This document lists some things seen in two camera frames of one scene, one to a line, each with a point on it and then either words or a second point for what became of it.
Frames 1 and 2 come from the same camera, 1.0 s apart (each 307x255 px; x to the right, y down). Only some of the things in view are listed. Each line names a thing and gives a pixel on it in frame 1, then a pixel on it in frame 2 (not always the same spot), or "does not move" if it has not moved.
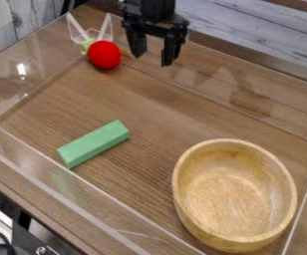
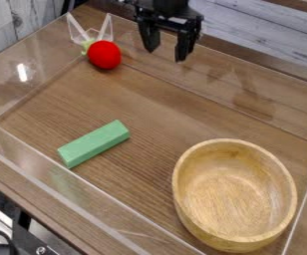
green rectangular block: [91, 144] does not move
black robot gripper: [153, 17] → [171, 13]
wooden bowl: [234, 195] does not move
